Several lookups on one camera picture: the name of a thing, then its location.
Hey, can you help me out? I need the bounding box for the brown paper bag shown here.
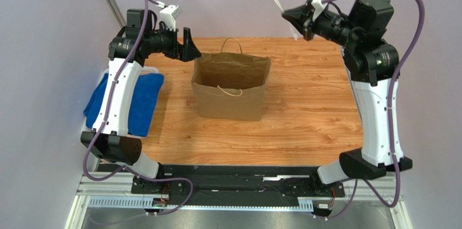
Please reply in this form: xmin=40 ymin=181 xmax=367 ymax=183
xmin=191 ymin=48 xmax=272 ymax=121

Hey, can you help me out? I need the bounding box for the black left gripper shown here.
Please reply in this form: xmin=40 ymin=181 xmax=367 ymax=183
xmin=144 ymin=23 xmax=201 ymax=62

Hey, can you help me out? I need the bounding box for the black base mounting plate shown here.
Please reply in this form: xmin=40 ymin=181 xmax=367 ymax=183
xmin=97 ymin=163 xmax=347 ymax=208

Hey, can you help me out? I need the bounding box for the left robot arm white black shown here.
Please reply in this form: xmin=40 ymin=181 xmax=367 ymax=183
xmin=80 ymin=5 xmax=201 ymax=179

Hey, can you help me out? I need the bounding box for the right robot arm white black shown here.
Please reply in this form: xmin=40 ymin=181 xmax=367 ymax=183
xmin=281 ymin=0 xmax=413 ymax=185

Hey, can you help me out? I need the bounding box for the blue folded cloth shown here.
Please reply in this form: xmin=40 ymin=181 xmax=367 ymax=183
xmin=83 ymin=72 xmax=165 ymax=137

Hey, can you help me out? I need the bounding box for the white plastic basket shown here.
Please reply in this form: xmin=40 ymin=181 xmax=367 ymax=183
xmin=80 ymin=68 xmax=160 ymax=142

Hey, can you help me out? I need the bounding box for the aluminium frame rail front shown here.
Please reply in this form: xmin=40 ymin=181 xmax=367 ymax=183
xmin=66 ymin=165 xmax=412 ymax=228

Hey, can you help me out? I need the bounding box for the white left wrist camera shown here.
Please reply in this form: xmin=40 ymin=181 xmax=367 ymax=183
xmin=156 ymin=1 xmax=182 ymax=31

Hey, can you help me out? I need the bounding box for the white paper straw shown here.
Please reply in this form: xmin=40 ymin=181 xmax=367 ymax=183
xmin=273 ymin=0 xmax=298 ymax=41

